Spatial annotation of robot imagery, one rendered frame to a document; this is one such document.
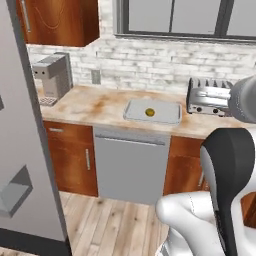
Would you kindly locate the grey framed window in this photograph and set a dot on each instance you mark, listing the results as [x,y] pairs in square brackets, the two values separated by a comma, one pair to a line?
[186,18]

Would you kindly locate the silver toaster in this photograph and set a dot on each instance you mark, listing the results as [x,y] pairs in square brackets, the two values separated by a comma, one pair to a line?
[206,98]

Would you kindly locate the wooden base cupboard door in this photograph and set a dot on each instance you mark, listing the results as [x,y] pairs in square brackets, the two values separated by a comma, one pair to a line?
[183,170]
[71,170]

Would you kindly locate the grey coffee machine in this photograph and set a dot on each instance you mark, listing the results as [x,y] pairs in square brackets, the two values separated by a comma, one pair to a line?
[55,75]

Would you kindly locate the grey fridge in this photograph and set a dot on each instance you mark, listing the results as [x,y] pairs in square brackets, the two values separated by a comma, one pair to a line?
[20,133]

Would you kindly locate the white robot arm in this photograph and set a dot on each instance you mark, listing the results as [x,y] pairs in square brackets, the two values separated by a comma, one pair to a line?
[230,173]

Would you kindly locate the grey wall socket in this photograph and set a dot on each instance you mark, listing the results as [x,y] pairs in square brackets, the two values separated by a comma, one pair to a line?
[96,76]

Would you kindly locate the wooden drawer front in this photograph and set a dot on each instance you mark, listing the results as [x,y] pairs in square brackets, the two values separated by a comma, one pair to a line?
[71,131]

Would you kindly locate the wooden wall cupboard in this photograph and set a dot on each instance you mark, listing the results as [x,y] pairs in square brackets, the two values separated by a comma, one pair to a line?
[63,21]

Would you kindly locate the yellow round fruit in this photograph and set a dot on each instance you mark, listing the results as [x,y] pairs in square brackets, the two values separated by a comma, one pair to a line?
[150,112]

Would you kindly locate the grey dishwasher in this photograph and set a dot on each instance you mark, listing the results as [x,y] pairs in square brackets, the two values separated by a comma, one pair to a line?
[131,166]

